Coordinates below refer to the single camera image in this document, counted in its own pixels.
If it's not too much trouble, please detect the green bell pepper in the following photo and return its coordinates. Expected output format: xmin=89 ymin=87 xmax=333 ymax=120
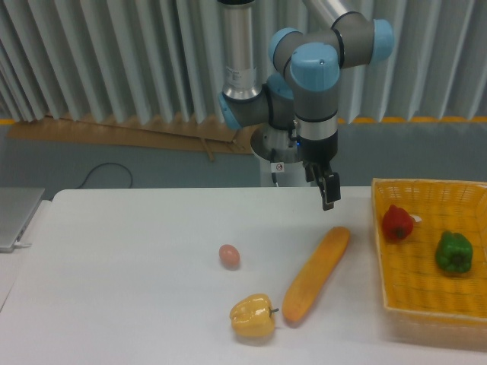
xmin=435 ymin=230 xmax=473 ymax=274

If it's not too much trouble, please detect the silver laptop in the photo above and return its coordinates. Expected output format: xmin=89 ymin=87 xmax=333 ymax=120
xmin=1 ymin=187 xmax=45 ymax=253

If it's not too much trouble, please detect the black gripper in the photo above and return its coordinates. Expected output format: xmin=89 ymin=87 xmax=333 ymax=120
xmin=297 ymin=132 xmax=340 ymax=211

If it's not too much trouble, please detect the yellow bell pepper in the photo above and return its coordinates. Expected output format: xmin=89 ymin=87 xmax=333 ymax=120
xmin=229 ymin=294 xmax=279 ymax=338

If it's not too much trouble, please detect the yellow woven basket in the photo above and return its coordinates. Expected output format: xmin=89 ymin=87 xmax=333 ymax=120
xmin=371 ymin=178 xmax=486 ymax=327

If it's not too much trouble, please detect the white paper tag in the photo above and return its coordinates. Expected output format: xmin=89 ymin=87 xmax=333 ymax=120
xmin=410 ymin=214 xmax=422 ymax=223

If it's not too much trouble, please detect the brown cardboard sheet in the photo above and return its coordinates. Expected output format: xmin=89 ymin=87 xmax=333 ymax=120
xmin=7 ymin=113 xmax=257 ymax=161

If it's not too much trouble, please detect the black floor cable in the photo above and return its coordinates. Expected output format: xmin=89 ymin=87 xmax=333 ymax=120
xmin=74 ymin=162 xmax=134 ymax=189

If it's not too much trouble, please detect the long orange bread loaf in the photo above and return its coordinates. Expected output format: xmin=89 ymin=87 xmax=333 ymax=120
xmin=282 ymin=227 xmax=351 ymax=323

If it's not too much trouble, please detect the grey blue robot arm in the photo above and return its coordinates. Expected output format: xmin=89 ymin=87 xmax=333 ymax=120
xmin=218 ymin=1 xmax=395 ymax=210

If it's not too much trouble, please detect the red bell pepper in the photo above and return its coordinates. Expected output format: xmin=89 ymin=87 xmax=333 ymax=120
xmin=382 ymin=205 xmax=414 ymax=241

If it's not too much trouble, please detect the brown egg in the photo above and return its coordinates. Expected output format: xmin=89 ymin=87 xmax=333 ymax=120
xmin=218 ymin=244 xmax=240 ymax=266

